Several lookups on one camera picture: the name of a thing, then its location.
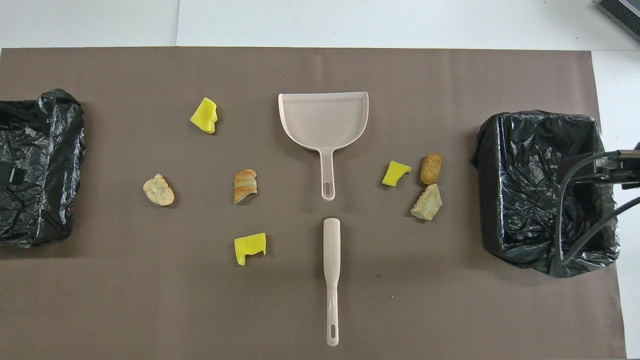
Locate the beige bread chunk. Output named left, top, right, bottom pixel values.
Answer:
left=142, top=173, right=176, bottom=207
left=410, top=183, right=444, bottom=221

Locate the grey ribbed device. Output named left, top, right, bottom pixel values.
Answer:
left=595, top=0, right=640, bottom=43

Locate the bin with black bag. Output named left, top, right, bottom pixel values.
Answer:
left=471, top=110, right=621, bottom=279
left=0, top=89, right=87, bottom=248

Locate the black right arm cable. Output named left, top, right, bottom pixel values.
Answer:
left=554, top=152, right=640, bottom=266

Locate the striped croissant piece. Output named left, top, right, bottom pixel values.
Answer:
left=233, top=169, right=259, bottom=204

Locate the brown bread roll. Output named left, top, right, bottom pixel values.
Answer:
left=420, top=152, right=444, bottom=186

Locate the pink plastic dustpan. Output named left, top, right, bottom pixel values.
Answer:
left=278, top=91, right=370, bottom=202

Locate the yellow sponge piece green layer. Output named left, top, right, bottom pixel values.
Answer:
left=233, top=232, right=268, bottom=267

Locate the brown paper table mat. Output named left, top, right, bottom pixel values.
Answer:
left=0, top=47, right=627, bottom=360

